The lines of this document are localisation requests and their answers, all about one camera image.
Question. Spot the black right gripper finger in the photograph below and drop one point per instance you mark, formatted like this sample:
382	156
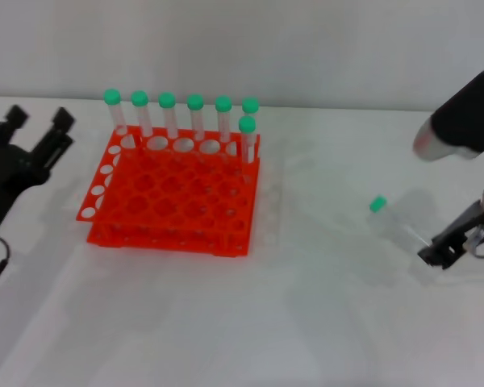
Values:
441	256
460	221

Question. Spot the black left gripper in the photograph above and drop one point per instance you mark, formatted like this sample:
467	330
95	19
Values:
8	177

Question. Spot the green-capped clear test tube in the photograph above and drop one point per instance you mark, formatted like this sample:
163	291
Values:
195	101
247	123
223	103
167	99
112	96
139	98
378	203
250	105

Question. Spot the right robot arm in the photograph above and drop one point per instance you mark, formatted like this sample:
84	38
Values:
464	117

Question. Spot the orange plastic test tube rack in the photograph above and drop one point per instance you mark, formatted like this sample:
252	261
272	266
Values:
173	201

